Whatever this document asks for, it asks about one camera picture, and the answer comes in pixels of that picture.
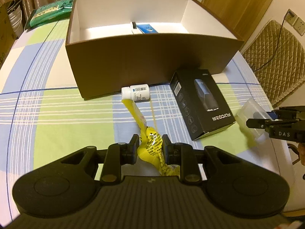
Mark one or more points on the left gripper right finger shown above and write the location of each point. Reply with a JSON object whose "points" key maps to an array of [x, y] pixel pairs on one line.
{"points": [[186, 157]]}

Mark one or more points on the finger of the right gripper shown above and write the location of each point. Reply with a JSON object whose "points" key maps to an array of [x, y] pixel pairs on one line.
{"points": [[277, 114], [257, 123]]}

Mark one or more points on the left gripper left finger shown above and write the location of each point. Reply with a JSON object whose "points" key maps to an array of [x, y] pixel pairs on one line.
{"points": [[115, 156]]}

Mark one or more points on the clear plastic cup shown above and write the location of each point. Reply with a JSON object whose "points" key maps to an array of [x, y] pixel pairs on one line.
{"points": [[251, 109]]}

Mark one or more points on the yellow snack packet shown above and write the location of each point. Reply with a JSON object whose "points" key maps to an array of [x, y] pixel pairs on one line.
{"points": [[150, 149]]}

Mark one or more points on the black shaver box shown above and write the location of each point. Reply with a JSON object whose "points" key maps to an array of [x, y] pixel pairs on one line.
{"points": [[201, 103]]}

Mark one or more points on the white pill bottle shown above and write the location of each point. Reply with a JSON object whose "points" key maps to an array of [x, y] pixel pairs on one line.
{"points": [[138, 92]]}

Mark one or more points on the blue toothpaste tube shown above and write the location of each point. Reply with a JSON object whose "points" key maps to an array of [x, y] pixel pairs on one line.
{"points": [[144, 29]]}

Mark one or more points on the checkered tablecloth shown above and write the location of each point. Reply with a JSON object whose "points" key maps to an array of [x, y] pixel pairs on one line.
{"points": [[44, 117]]}

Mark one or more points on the brown cardboard storage box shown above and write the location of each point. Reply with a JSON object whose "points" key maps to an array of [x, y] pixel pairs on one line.
{"points": [[105, 55]]}

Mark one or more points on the green tea packet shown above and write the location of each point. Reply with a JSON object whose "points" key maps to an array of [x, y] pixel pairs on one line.
{"points": [[49, 13]]}

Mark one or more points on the brown cardboard carton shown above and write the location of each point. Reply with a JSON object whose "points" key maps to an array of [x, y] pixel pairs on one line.
{"points": [[12, 25]]}

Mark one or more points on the white wall socket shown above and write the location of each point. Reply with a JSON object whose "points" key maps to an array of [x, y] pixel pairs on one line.
{"points": [[296, 22]]}

